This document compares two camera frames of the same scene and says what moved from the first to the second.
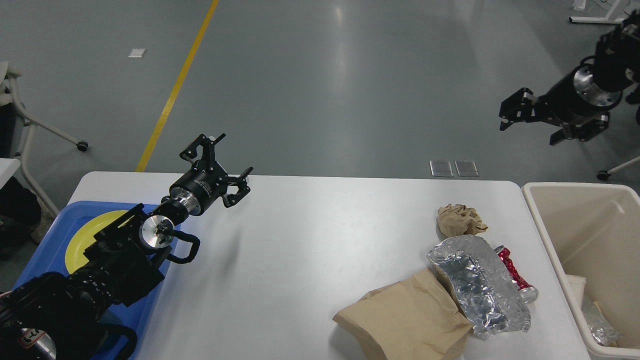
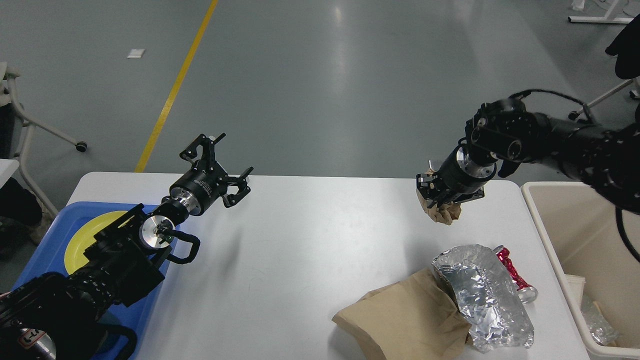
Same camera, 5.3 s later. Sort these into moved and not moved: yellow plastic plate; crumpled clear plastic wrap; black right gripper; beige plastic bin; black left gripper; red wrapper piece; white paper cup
Moved: black right gripper
Not moved: yellow plastic plate; red wrapper piece; crumpled clear plastic wrap; beige plastic bin; white paper cup; black left gripper
